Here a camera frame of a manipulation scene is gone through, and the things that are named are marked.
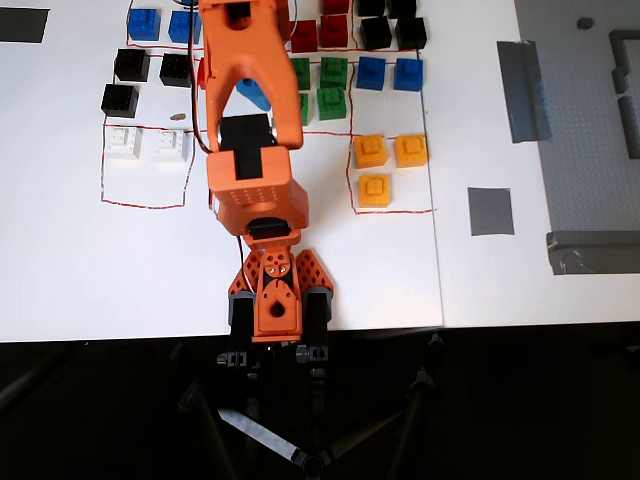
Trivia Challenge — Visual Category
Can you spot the grey duct tape strip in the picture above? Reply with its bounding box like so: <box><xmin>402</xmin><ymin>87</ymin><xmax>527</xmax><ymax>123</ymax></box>
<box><xmin>496</xmin><ymin>39</ymin><xmax>554</xmax><ymax>145</ymax></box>

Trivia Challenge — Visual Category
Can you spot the yellow lego block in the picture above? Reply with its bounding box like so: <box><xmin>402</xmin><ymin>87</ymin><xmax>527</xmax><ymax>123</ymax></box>
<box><xmin>353</xmin><ymin>133</ymin><xmax>389</xmax><ymax>170</ymax></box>
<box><xmin>358</xmin><ymin>173</ymin><xmax>392</xmax><ymax>208</ymax></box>
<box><xmin>393</xmin><ymin>133</ymin><xmax>429</xmax><ymax>169</ymax></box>

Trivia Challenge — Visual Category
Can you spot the red white black servo cable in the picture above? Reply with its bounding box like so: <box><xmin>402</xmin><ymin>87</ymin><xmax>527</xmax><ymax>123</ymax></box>
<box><xmin>233</xmin><ymin>234</ymin><xmax>252</xmax><ymax>291</ymax></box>
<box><xmin>186</xmin><ymin>27</ymin><xmax>214</xmax><ymax>154</ymax></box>

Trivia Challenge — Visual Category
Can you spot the grey square tape marker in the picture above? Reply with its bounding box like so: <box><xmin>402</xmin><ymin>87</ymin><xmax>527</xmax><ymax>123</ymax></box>
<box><xmin>467</xmin><ymin>187</ymin><xmax>515</xmax><ymax>237</ymax></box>

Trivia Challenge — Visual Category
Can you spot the white lego block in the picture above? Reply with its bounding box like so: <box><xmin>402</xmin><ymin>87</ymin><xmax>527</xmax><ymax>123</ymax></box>
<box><xmin>104</xmin><ymin>127</ymin><xmax>143</xmax><ymax>161</ymax></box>
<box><xmin>152</xmin><ymin>129</ymin><xmax>190</xmax><ymax>164</ymax></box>

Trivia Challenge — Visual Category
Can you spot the black tape patch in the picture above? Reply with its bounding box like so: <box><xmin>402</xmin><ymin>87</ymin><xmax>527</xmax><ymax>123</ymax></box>
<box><xmin>0</xmin><ymin>7</ymin><xmax>50</xmax><ymax>44</ymax></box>

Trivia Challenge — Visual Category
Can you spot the black tripod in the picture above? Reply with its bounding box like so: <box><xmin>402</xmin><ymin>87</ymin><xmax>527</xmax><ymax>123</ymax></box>
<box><xmin>169</xmin><ymin>329</ymin><xmax>446</xmax><ymax>480</ymax></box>

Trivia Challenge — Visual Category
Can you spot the grey lego baseplate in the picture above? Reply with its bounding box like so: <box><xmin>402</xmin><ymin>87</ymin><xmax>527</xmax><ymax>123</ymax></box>
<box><xmin>514</xmin><ymin>0</ymin><xmax>640</xmax><ymax>236</ymax></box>

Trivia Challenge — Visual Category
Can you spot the grey lego corner wall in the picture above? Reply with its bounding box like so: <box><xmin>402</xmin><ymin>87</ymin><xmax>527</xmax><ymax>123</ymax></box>
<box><xmin>608</xmin><ymin>29</ymin><xmax>640</xmax><ymax>70</ymax></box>

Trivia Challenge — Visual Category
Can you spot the long grey lego wall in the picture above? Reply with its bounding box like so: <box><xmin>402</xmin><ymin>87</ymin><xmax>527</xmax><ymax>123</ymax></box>
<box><xmin>617</xmin><ymin>96</ymin><xmax>640</xmax><ymax>160</ymax></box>

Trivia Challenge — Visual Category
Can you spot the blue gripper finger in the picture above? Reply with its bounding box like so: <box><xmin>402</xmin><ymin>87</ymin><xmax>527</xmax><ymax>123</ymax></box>
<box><xmin>236</xmin><ymin>76</ymin><xmax>272</xmax><ymax>113</ymax></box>

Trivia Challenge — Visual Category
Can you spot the black table clamp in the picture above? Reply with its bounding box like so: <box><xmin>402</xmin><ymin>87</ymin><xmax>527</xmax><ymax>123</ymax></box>
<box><xmin>217</xmin><ymin>292</ymin><xmax>261</xmax><ymax>374</ymax></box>
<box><xmin>294</xmin><ymin>287</ymin><xmax>335</xmax><ymax>379</ymax></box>

